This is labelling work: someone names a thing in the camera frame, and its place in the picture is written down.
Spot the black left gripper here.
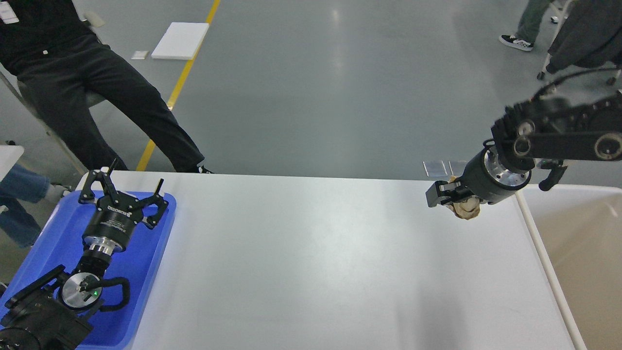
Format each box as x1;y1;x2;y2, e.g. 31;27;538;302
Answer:
79;159;170;253

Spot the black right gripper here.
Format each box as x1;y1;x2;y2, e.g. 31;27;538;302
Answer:
426;148;532;208

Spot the brown paper ball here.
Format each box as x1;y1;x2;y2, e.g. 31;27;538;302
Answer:
444;194;481;221

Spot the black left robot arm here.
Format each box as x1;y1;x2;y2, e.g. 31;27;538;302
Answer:
1;169;176;350

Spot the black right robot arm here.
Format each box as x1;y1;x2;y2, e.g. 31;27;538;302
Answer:
426;73;622;208

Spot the clear floor plate left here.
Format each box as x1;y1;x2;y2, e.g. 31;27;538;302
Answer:
422;160;448;178

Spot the clear floor plate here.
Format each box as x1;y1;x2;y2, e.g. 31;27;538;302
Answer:
422;160;448;178
448;161;468;177

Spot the clear floor plate right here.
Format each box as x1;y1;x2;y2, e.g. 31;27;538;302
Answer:
448;161;468;177

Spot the blue plastic tray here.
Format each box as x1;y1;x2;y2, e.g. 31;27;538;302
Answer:
1;193;177;350

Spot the person in blue jeans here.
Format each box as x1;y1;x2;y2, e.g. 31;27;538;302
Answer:
0;163;72;248

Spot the white side table corner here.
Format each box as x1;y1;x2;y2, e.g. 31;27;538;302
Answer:
0;145;24;181

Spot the small white floor card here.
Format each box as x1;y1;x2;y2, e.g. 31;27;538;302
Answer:
130;51;149;60

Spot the beige plastic bin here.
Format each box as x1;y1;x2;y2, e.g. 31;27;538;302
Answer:
522;185;622;350

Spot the white foam board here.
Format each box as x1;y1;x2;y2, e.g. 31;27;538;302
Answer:
151;22;209;60

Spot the person in black clothes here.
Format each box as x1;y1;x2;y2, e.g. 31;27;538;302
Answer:
0;0;209;174

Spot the person with checkered sneaker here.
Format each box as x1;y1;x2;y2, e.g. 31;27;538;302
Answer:
498;0;553;53

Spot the rolling chair with jacket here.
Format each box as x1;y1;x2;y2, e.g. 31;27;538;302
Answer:
536;0;622;80

